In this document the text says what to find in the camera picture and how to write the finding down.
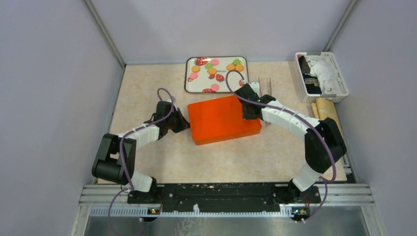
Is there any pink sandwich cookie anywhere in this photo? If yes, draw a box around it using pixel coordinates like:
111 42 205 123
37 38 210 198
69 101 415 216
210 84 219 92
189 72 198 80

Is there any white perforated plastic basket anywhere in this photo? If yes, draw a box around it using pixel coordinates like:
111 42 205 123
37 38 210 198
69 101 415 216
293 52 349 103

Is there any metal tongs white handle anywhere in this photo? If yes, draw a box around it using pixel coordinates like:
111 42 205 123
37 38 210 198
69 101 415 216
257 77 273 128

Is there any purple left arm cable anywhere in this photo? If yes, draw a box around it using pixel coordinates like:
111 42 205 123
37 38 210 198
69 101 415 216
107 88 174 236

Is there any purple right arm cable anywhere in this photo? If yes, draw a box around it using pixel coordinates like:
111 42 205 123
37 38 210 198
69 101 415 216
225 70 337 224

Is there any orange tin lid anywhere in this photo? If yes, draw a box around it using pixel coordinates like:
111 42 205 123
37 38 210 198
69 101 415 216
187 95 262 146

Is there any yellow folded cloth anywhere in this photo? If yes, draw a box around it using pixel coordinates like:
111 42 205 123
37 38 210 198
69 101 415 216
311 97 344 137

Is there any black item in basket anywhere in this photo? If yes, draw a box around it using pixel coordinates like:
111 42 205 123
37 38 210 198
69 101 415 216
298 56 322 94

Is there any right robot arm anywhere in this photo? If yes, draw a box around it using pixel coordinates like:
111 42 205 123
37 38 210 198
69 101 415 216
187 84 347 203

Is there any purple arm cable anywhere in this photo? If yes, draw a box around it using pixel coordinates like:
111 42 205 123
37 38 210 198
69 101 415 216
107 88 174 236
225 70 337 224

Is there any white strawberry print tray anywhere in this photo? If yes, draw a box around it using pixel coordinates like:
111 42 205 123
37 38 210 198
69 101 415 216
184 56 249 93

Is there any yellow sandwich cookie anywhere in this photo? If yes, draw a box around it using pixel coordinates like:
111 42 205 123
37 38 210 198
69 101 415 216
226 63 236 71
235 64 244 71
208 67 217 75
191 65 200 73

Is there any white cloth in basket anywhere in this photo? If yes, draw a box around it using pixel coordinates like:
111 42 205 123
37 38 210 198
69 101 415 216
305 55 342 94

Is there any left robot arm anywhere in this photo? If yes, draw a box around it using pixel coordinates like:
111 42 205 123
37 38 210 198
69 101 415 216
91 101 190 203

